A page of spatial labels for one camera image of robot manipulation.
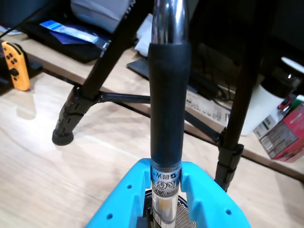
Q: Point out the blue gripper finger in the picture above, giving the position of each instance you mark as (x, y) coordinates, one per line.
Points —
(123, 199)
(213, 202)

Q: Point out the black gel pen rubber grip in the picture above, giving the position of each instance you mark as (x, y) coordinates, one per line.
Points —
(167, 95)

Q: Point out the black mesh pen holder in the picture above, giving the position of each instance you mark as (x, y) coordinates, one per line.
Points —
(181, 211)

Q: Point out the cardboard box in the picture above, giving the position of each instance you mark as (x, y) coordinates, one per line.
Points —
(204, 109)

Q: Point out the red printed box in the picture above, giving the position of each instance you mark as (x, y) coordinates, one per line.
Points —
(282, 137)

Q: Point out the white bottle black lid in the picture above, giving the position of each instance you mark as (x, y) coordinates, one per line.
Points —
(263, 107)

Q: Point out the white green box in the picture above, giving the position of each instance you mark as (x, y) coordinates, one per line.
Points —
(299, 102)

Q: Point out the dark tablet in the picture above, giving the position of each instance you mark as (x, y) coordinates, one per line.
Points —
(140, 67)

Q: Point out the black laptop bag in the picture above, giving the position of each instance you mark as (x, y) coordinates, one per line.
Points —
(71, 51)

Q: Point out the white plastic bag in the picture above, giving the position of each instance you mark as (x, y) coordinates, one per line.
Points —
(143, 40)

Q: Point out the orange game controller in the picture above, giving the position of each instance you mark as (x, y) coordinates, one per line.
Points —
(16, 69)

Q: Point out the blue white packet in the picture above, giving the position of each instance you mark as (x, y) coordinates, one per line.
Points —
(66, 32)

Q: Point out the grey white case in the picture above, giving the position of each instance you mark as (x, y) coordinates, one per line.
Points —
(99, 14)

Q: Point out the black camera tripod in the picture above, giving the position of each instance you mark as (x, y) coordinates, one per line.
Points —
(69, 118)

